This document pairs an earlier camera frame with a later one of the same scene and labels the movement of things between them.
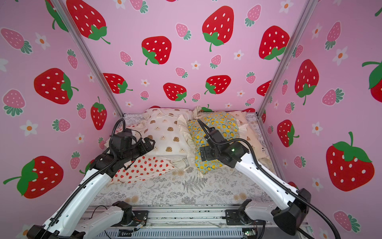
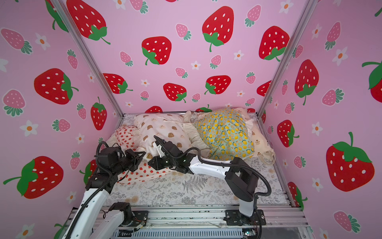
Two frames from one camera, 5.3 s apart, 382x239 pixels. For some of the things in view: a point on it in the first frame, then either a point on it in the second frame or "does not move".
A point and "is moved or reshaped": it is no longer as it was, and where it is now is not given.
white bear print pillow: x=169 y=128 is moved or reshaped
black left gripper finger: x=149 y=143 -> x=131 y=154
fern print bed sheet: x=228 y=185 does not move
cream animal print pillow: x=248 y=134 is moved or reshaped
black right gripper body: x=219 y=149 -> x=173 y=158
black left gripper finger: x=143 y=152 -> x=131 y=164
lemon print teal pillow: x=226 y=124 is moved or reshaped
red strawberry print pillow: x=146 y=167 does not move
